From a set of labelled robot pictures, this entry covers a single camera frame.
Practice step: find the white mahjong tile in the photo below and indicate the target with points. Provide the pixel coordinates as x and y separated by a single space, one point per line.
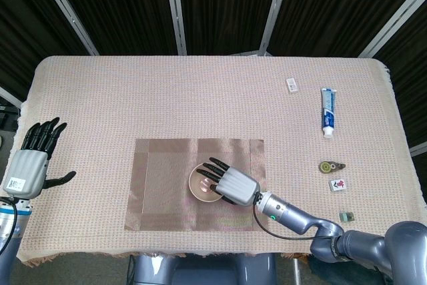
338 185

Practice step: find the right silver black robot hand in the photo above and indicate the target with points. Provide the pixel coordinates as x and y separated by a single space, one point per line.
240 186

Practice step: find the white screen frame post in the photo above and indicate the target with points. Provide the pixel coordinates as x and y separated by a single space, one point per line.
393 21
418 150
176 8
273 11
66 11
10 95

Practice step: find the pink bowl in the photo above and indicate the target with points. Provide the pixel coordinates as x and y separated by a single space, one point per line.
200 191

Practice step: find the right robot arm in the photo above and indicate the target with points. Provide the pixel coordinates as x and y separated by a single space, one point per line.
300 220

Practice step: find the grey robot torso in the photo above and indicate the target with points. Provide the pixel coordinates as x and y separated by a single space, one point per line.
200 270

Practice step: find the beige woven tablecloth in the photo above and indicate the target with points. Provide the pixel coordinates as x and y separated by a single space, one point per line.
100 98

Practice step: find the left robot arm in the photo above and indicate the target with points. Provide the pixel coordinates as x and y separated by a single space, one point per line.
6 225

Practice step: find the olive correction tape dispenser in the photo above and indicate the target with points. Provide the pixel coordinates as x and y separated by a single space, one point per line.
325 167

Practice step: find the dark curtain panel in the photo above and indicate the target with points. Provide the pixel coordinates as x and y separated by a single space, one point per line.
227 8
120 8
23 31
340 4
410 81

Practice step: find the blue white toothpaste tube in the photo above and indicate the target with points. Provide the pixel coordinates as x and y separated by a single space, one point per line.
328 111

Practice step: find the brown woven placemat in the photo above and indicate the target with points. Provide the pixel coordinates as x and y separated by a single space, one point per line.
163 181

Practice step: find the small green cube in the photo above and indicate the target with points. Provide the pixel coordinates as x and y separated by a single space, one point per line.
347 217

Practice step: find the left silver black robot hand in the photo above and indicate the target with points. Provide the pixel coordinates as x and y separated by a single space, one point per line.
26 171

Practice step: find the small white box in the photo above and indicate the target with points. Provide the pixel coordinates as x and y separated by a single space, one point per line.
292 84

